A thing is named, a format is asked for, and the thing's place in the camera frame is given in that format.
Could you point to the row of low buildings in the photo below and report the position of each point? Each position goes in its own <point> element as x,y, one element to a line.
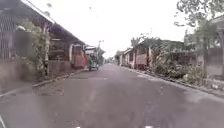
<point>140,56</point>

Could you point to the green bush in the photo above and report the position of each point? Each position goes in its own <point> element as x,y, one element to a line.
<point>37,50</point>

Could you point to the row of roadside bushes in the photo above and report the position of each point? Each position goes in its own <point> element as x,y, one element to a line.
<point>173,66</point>

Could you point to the vehicle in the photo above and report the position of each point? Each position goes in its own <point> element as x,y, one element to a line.
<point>93,59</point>

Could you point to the concrete kerb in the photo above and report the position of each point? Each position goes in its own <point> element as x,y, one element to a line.
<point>186,84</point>
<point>56,78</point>

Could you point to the building with overhanging roof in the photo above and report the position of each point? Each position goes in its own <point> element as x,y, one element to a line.
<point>63,46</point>

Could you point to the large dark tree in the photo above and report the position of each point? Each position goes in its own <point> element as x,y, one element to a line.
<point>200,16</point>

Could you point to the grey asphalt road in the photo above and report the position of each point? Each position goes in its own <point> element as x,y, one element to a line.
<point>116,96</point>

